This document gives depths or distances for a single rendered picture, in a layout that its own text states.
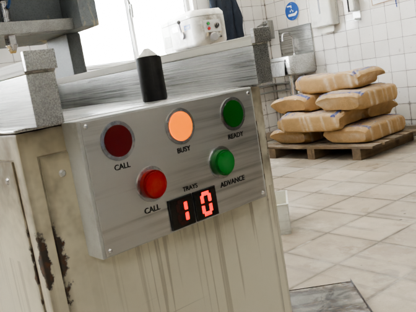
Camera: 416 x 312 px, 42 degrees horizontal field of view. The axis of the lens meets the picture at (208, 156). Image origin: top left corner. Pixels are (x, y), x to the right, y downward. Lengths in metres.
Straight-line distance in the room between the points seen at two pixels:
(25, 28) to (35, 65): 0.84
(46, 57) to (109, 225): 0.17
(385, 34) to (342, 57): 0.53
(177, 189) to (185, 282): 0.12
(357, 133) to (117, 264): 3.99
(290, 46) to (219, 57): 5.37
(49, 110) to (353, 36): 5.13
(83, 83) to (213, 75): 0.36
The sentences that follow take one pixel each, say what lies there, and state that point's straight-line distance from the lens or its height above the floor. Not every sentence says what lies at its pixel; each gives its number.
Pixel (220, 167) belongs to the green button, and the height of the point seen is 0.76.
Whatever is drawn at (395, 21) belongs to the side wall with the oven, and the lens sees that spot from 5.30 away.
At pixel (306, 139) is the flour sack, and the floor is 0.16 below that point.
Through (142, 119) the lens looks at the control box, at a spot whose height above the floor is 0.83.
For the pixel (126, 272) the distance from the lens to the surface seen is 0.61.
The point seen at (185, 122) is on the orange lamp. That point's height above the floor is 0.82.
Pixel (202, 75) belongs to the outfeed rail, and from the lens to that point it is 0.75.
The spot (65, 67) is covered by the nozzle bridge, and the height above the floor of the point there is 0.94.
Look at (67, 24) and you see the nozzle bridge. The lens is 1.40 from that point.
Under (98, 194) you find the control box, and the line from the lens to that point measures 0.54.
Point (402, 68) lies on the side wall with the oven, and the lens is 5.30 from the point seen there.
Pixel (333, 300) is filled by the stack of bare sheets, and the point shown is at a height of 0.02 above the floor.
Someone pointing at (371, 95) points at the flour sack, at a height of 0.48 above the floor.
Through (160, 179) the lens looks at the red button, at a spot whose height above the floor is 0.76.
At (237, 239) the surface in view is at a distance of 0.70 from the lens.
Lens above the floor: 0.86
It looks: 9 degrees down
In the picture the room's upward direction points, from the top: 9 degrees counter-clockwise
